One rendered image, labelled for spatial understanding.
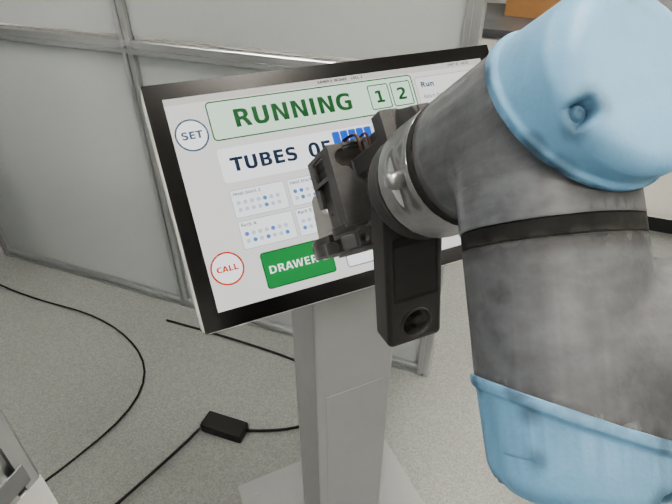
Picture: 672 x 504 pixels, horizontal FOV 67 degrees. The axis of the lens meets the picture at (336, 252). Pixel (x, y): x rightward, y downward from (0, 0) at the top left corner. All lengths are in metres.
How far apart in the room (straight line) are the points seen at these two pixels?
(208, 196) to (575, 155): 0.51
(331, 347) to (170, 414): 1.01
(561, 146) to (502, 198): 0.03
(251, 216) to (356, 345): 0.37
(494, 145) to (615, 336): 0.08
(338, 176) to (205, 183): 0.30
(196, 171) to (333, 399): 0.53
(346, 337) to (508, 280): 0.70
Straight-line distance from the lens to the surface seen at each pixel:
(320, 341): 0.87
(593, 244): 0.21
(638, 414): 0.21
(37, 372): 2.13
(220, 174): 0.65
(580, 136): 0.19
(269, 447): 1.68
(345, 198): 0.37
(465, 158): 0.22
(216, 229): 0.63
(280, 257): 0.64
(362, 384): 1.00
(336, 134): 0.70
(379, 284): 0.37
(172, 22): 1.62
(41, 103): 2.13
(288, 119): 0.69
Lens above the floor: 1.39
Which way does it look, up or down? 35 degrees down
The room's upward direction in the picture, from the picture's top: straight up
